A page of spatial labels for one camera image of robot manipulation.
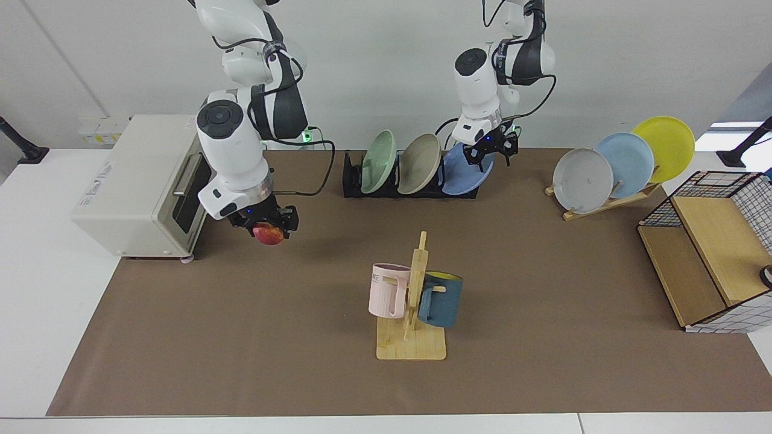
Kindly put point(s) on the pale green plate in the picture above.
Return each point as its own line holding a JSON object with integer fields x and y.
{"x": 379, "y": 163}

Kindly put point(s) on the beige plate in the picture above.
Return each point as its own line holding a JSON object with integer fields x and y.
{"x": 419, "y": 164}

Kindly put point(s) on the pale toaster oven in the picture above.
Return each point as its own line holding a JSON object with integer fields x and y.
{"x": 132, "y": 199}

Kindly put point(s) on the white wall socket strip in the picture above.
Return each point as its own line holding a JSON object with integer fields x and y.
{"x": 99, "y": 131}

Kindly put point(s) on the wooden cup stand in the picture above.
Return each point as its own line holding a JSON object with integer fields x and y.
{"x": 413, "y": 343}

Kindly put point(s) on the grey plate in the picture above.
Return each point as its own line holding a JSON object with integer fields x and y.
{"x": 582, "y": 181}

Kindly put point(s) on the black dish rack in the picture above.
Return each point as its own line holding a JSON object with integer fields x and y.
{"x": 351, "y": 181}

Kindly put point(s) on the wooden plate rack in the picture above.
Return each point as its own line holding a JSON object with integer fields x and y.
{"x": 603, "y": 205}

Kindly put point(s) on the light blue plate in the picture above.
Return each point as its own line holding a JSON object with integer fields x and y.
{"x": 630, "y": 163}

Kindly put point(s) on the small dark round thing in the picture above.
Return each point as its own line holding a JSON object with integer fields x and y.
{"x": 767, "y": 277}

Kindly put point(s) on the pink cup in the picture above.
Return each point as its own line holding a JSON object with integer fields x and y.
{"x": 386, "y": 295}

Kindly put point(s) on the red yellow apple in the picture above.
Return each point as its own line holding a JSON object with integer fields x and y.
{"x": 269, "y": 235}

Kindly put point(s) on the brown table cloth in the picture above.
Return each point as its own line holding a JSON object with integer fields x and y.
{"x": 543, "y": 301}

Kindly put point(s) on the dark blue cup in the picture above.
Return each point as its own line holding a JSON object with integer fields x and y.
{"x": 445, "y": 301}

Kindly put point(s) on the yellow plate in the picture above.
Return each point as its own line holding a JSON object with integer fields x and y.
{"x": 669, "y": 144}

